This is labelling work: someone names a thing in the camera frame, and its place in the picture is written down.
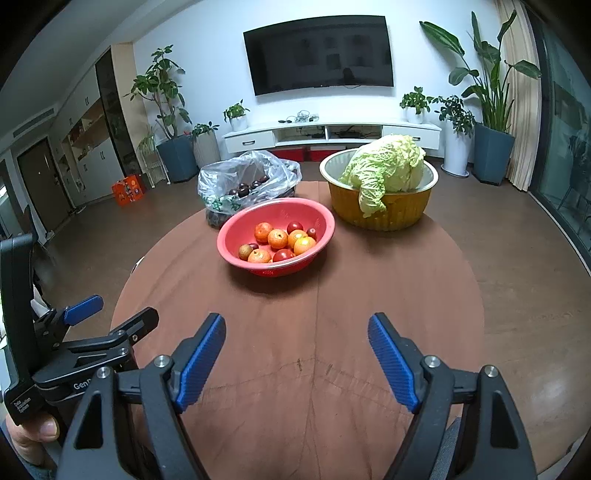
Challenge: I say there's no black wall television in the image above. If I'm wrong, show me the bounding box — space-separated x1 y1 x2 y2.
243 15 394 97

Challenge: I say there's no glass sliding door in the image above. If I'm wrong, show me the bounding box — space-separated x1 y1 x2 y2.
526 0 591 273

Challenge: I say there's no orange cardboard box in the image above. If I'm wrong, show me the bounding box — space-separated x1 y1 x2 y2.
112 174 147 206

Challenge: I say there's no yellow basin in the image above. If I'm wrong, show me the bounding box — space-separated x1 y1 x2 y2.
320 148 439 232

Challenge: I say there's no tangle of cables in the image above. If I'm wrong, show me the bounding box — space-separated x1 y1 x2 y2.
278 110 321 124

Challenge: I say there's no leafy tree in blue pot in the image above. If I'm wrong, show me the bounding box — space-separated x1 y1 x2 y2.
124 45 199 183

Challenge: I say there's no person's left hand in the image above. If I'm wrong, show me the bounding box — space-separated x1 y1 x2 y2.
0 412 61 468

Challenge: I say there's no clear plastic bag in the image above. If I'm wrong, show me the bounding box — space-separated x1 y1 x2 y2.
198 150 302 229

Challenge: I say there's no pink plastic bowl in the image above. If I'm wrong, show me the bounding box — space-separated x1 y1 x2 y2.
217 198 336 278

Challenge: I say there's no white built-in cupboard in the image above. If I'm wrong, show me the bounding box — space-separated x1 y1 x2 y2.
60 44 139 208

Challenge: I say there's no white wire rack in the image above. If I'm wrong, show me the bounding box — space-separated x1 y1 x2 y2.
137 124 169 188

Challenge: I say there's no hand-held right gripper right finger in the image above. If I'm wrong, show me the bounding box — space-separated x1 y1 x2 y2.
368 312 539 480

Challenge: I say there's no napa cabbage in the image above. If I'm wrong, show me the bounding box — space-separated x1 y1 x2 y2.
338 134 426 219

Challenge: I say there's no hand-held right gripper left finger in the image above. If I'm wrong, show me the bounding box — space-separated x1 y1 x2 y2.
55 312 227 480

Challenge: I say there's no small plant in white pot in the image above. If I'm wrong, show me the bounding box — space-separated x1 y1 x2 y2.
223 99 251 132
399 86 435 124

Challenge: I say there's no large plant in blue pot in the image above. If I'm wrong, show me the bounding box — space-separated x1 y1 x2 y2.
419 9 542 185

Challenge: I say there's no beige curtain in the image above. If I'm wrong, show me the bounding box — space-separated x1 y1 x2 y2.
496 0 543 192

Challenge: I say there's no white television cabinet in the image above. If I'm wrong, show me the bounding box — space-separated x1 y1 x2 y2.
223 121 443 157

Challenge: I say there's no plant in ribbed white pot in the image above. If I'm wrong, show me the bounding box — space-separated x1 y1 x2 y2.
190 121 221 169

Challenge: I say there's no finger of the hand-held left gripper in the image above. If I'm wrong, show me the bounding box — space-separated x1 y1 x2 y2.
32 295 105 352
32 307 159 407

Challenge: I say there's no brown wooden door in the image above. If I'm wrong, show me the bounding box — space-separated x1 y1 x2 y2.
16 137 70 232

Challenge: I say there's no plant in tall white pot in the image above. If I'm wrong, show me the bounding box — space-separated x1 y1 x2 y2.
434 95 476 177

